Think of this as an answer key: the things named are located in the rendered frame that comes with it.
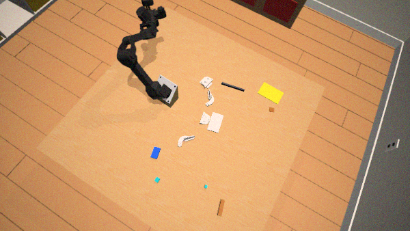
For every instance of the blue rectangular block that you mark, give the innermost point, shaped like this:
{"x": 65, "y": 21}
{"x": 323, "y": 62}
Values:
{"x": 155, "y": 153}

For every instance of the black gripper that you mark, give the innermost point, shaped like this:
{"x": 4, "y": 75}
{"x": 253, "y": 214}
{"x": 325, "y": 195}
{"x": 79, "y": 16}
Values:
{"x": 147, "y": 3}

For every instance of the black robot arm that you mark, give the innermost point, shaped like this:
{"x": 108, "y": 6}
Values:
{"x": 128, "y": 56}

